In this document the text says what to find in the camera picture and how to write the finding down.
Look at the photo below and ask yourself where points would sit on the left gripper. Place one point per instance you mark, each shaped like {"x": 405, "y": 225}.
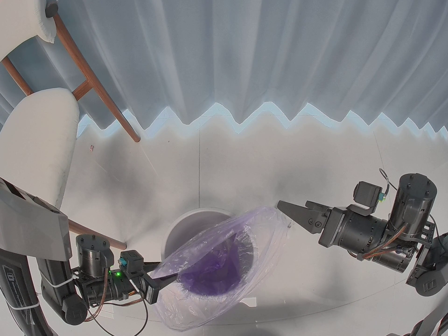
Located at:
{"x": 129, "y": 287}

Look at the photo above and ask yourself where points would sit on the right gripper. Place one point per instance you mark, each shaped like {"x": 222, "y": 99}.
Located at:
{"x": 360, "y": 231}

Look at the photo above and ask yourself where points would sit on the purple plastic bag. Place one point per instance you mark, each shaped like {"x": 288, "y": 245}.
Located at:
{"x": 227, "y": 257}

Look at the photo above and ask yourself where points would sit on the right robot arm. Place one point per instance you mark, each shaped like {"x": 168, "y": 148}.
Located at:
{"x": 413, "y": 201}

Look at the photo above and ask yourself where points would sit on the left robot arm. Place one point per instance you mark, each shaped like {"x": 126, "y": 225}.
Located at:
{"x": 31, "y": 222}

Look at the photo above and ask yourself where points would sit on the white trash bin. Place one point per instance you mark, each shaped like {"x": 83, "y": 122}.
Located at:
{"x": 182, "y": 229}

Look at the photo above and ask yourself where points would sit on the pale blue curtain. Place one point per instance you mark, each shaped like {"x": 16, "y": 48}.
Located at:
{"x": 245, "y": 47}

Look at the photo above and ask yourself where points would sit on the white cushioned wooden chair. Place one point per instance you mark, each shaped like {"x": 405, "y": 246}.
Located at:
{"x": 38, "y": 135}

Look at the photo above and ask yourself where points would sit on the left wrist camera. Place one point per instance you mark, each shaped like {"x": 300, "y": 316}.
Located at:
{"x": 133, "y": 259}

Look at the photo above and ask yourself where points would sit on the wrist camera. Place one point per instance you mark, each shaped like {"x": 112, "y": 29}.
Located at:
{"x": 367, "y": 194}
{"x": 133, "y": 259}

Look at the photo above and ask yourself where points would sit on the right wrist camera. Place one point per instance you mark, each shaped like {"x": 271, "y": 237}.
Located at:
{"x": 367, "y": 194}

